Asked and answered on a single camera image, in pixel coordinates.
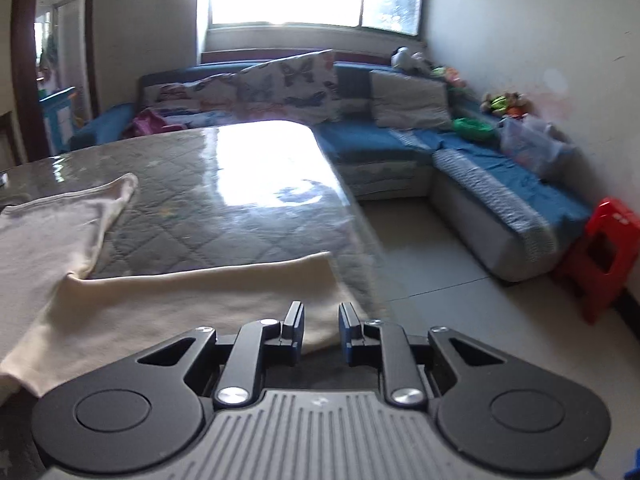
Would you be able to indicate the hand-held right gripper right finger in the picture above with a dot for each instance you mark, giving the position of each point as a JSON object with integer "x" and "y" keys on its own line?
{"x": 345, "y": 327}

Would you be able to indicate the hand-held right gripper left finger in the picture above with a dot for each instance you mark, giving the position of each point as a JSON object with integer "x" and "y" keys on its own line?
{"x": 298, "y": 322}

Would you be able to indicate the cream white garment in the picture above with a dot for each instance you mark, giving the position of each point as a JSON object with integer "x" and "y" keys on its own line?
{"x": 165, "y": 305}

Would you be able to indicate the grey quilted mattress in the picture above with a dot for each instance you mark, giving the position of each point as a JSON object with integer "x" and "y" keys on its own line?
{"x": 210, "y": 185}

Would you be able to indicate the blue corner sofa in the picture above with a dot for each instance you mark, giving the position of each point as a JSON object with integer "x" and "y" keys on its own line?
{"x": 450, "y": 170}

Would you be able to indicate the butterfly print cushion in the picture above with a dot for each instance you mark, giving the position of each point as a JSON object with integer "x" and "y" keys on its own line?
{"x": 295, "y": 85}

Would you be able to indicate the grey square cushion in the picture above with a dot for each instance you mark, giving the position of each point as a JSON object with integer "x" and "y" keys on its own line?
{"x": 410, "y": 97}

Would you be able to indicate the floral pillow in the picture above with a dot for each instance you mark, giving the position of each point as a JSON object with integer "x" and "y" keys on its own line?
{"x": 197, "y": 97}

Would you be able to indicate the pink cloth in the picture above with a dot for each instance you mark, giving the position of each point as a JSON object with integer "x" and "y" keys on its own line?
{"x": 150, "y": 122}

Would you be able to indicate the clear plastic bag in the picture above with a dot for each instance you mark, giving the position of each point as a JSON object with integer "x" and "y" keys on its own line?
{"x": 532, "y": 145}

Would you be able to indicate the red plastic stool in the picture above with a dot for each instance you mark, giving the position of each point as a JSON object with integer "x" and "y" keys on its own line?
{"x": 602, "y": 260}

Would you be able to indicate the brown plush toy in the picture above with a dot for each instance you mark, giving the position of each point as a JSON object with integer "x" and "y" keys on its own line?
{"x": 505, "y": 104}

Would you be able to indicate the grey plush toy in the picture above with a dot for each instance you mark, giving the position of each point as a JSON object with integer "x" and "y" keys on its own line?
{"x": 407, "y": 59}

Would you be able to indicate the dark wooden door frame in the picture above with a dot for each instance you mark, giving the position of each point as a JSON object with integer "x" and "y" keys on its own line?
{"x": 27, "y": 60}

